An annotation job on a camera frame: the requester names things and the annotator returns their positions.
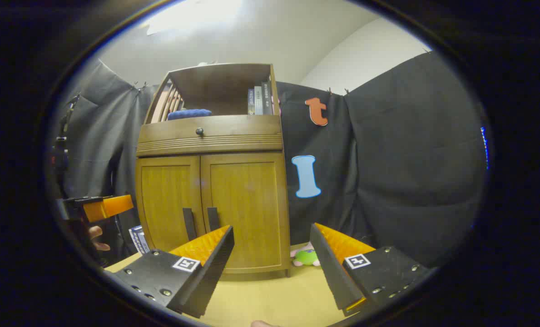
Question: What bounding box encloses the black backdrop cloth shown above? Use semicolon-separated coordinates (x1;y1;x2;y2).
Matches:
59;50;489;269

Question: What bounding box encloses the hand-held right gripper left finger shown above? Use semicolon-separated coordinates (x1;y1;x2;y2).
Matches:
114;225;235;319

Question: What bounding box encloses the dark grey shelf book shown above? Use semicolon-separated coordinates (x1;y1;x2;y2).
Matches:
262;82;274;115

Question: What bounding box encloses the dark blue standing book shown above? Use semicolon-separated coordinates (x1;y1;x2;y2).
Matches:
129;225;150;255

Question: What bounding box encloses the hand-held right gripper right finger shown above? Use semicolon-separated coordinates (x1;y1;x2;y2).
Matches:
309;222;430;317

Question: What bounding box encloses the green and pink plush toy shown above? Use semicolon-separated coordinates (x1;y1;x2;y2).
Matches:
290;242;321;268

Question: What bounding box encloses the wooden double-door shoe cabinet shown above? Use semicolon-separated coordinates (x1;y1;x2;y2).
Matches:
135;63;292;277

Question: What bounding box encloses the folded blue cloth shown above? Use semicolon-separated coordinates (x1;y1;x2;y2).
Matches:
167;109;212;121

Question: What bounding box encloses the black tripod stand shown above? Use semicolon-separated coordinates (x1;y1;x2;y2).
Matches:
51;93;80;200

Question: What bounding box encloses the wooden drawer with black knob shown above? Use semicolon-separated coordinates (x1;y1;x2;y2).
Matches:
137;114;283;158

